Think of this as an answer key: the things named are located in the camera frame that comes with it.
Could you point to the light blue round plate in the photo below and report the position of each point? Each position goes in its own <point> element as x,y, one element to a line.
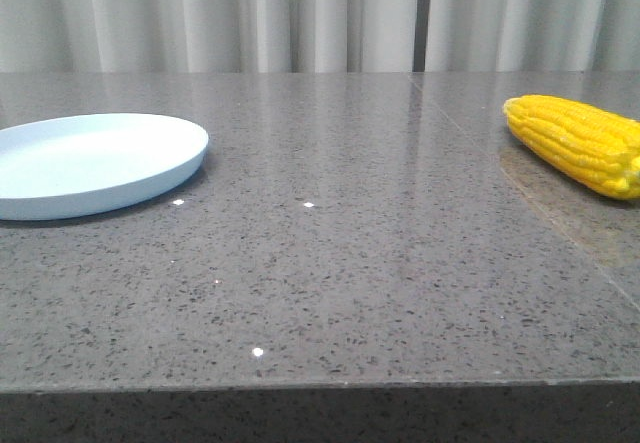
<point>82,165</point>

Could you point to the yellow corn cob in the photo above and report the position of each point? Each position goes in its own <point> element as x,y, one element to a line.
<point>596,148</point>

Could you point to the grey pleated curtain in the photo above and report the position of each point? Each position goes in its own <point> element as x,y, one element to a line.
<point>318,35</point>

